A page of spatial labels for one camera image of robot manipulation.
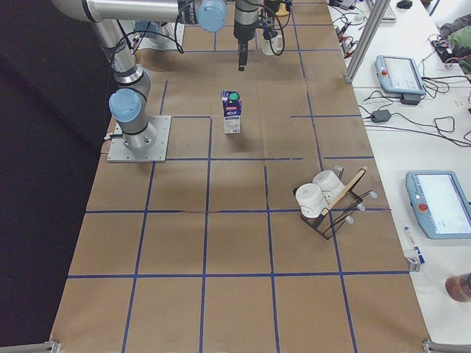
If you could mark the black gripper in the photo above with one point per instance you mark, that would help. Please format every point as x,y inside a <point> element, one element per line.
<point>244,31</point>

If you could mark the white mug grey inside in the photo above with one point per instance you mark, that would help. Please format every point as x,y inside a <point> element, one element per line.
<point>272,44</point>

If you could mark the blue white milk carton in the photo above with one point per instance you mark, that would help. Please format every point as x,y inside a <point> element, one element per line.
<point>232,107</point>

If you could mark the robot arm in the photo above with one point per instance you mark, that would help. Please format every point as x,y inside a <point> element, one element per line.
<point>128,104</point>
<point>245,23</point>

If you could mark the white cup on rack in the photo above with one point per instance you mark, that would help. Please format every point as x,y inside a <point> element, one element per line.
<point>329,184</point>
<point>311,200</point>

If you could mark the black power adapter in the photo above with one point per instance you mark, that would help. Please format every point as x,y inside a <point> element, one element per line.
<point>380,116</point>

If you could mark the far teach pendant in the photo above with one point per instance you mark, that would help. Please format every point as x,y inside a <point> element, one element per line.
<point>399,75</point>

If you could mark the teach pendant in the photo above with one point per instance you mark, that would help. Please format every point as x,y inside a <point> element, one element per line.
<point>399,75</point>
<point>439,203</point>

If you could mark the wooden stick on rack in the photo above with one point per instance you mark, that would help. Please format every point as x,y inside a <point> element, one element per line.
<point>349,186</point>

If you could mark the near teach pendant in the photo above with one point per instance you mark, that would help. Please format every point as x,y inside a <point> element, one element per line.
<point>439,203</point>

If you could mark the small blue white box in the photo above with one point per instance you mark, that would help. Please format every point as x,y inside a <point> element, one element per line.
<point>413,255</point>

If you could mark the aluminium frame post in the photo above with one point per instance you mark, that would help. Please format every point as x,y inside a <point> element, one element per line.
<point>366,37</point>

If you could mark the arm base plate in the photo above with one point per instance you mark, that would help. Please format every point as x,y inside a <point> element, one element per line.
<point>151,145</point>

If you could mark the black wire cup rack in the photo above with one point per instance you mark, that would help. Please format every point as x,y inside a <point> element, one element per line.
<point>342,213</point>

